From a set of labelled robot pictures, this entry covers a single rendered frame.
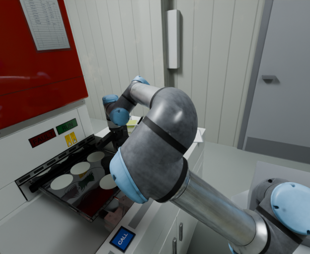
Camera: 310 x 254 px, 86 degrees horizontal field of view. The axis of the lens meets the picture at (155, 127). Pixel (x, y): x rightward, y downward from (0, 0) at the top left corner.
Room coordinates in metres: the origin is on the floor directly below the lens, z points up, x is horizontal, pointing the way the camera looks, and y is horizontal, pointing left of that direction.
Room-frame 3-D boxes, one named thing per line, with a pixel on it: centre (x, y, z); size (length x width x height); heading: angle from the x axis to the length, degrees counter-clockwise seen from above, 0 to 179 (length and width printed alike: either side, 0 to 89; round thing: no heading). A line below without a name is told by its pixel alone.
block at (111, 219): (0.39, 0.17, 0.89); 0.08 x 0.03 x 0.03; 58
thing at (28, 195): (0.75, 0.51, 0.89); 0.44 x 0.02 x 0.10; 148
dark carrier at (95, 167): (0.65, 0.32, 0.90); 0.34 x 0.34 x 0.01; 58
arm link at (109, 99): (0.75, 0.19, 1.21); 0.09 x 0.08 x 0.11; 25
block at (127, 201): (0.46, 0.13, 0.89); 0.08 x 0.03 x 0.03; 58
